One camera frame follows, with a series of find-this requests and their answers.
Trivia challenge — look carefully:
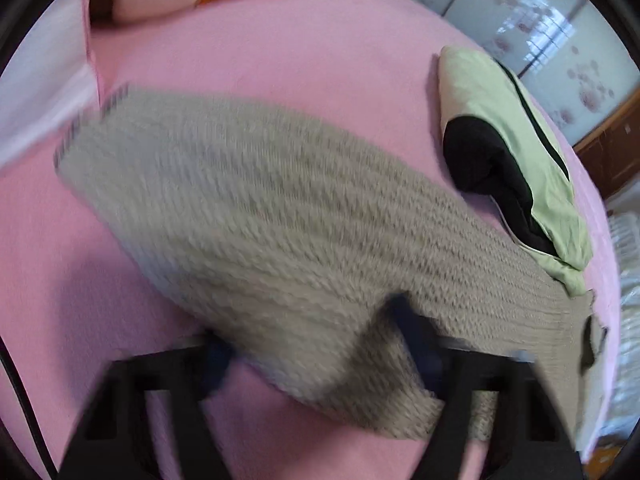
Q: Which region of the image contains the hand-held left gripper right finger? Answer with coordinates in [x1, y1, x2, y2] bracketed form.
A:
[389, 294, 584, 480]

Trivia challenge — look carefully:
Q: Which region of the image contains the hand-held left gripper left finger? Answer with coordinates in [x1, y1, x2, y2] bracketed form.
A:
[57, 334, 237, 480]

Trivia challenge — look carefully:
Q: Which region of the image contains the beige knit sweater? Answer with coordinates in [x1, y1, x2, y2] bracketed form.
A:
[52, 82, 608, 443]

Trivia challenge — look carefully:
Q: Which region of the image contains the green and black garment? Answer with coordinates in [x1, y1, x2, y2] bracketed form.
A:
[437, 45, 593, 297]

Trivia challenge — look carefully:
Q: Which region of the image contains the brown wooden cabinet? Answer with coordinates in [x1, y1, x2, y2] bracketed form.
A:
[572, 95, 640, 201]

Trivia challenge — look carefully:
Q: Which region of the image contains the floral glass wardrobe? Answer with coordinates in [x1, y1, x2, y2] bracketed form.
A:
[380, 0, 640, 146]

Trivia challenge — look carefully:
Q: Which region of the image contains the white cloth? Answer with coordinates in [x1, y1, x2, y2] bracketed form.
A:
[0, 0, 101, 171]

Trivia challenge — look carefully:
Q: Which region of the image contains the black cable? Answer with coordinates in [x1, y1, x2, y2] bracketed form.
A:
[0, 335, 56, 468]

